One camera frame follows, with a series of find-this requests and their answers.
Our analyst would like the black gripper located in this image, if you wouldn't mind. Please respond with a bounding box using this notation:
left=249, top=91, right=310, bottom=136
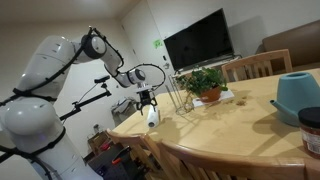
left=136, top=90, right=158, bottom=116

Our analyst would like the white tissue roll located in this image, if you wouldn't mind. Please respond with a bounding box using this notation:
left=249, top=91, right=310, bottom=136
left=147, top=106, right=159, bottom=128

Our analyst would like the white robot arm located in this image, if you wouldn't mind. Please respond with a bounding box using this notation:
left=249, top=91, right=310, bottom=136
left=0, top=27, right=159, bottom=180

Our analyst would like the grey cloth on chair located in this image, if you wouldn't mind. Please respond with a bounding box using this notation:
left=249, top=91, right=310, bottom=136
left=111, top=97, right=136, bottom=115

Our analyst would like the metal paper towel holder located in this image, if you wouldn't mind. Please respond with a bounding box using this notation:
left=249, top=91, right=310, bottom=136
left=166, top=75, right=194, bottom=115

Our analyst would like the green sticky note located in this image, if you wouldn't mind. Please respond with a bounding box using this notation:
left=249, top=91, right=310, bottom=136
left=153, top=39, right=163, bottom=49

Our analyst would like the potted green plant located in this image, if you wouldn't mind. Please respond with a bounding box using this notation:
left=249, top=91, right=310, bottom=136
left=176, top=67, right=228, bottom=97

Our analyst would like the near wooden chair front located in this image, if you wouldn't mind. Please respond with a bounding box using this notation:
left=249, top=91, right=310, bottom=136
left=106, top=130, right=169, bottom=180

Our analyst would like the wooden chair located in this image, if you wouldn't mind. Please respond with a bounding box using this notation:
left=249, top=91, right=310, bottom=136
left=159, top=140, right=320, bottom=180
left=221, top=49, right=293, bottom=82
left=106, top=130, right=169, bottom=180

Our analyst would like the black toolbox with clutter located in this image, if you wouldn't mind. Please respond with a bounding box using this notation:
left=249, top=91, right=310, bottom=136
left=88, top=131, right=150, bottom=180

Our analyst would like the right wooden chair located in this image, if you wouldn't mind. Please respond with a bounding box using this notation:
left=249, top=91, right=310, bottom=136
left=159, top=140, right=320, bottom=180

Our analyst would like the white paper under plant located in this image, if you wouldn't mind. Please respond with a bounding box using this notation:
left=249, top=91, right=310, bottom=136
left=192, top=88, right=234, bottom=107

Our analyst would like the black flat screen television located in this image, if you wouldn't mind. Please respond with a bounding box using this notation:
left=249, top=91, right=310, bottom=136
left=164, top=9, right=234, bottom=70

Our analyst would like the far left wooden chair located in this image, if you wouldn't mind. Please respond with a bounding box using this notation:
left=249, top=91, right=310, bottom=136
left=221, top=49, right=293, bottom=82

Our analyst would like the teal watering can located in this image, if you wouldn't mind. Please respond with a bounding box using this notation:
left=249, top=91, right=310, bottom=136
left=270, top=72, right=320, bottom=127

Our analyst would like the red jar with black lid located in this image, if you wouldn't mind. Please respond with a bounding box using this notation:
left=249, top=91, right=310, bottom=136
left=298, top=107, right=320, bottom=159

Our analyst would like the brown leather sofa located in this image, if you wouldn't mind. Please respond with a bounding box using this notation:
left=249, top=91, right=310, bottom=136
left=256, top=20, right=320, bottom=71

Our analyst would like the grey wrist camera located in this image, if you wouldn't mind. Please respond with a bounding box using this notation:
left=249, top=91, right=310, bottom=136
left=135, top=85, right=152, bottom=93

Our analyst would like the black camera on stand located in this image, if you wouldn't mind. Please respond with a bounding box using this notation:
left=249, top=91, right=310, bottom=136
left=60, top=75, right=111, bottom=121

